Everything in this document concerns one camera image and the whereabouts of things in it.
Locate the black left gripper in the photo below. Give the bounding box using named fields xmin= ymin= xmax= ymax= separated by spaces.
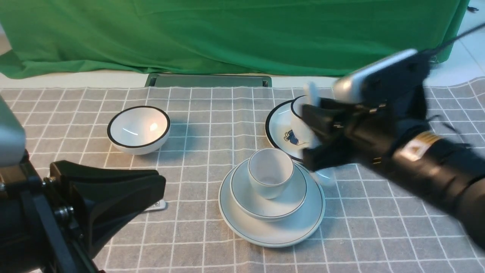
xmin=1 ymin=152 xmax=166 ymax=273

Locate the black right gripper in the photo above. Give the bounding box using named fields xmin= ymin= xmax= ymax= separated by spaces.
xmin=301 ymin=53 xmax=432 ymax=172

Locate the pale blue cup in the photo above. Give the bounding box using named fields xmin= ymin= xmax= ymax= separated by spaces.
xmin=247 ymin=147 xmax=295 ymax=200

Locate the pale blue shallow bowl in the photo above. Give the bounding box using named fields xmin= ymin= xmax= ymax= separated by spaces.
xmin=229 ymin=160 xmax=308 ymax=221

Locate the plain white ceramic spoon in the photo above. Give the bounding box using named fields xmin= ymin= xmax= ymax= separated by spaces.
xmin=304 ymin=82 xmax=335 ymax=188

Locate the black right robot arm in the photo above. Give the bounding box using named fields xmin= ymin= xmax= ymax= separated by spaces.
xmin=301 ymin=49 xmax=485 ymax=248

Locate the white cup with black rim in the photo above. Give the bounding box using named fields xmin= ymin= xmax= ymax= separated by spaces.
xmin=290 ymin=95 xmax=314 ymax=144

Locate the white plate with black rim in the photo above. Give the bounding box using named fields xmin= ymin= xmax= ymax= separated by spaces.
xmin=265 ymin=99 xmax=309 ymax=162

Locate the white bowl with black rim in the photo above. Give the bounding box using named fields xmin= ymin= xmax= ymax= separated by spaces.
xmin=107 ymin=106 xmax=171 ymax=155

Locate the pale blue large plate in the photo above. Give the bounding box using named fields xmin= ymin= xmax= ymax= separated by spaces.
xmin=218 ymin=161 xmax=326 ymax=248

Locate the green backdrop cloth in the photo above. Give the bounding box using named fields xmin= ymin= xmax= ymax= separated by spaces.
xmin=0 ymin=0 xmax=468 ymax=79

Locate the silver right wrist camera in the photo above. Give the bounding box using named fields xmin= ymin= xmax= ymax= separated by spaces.
xmin=333 ymin=49 xmax=419 ymax=104

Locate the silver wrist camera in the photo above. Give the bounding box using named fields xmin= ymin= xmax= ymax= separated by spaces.
xmin=333 ymin=49 xmax=419 ymax=104
xmin=0 ymin=97 xmax=26 ymax=168

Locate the white spoon with printed handle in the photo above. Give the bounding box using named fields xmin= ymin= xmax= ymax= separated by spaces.
xmin=144 ymin=200 xmax=167 ymax=212

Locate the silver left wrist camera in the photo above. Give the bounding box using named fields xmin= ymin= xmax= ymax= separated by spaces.
xmin=0 ymin=97 xmax=26 ymax=168

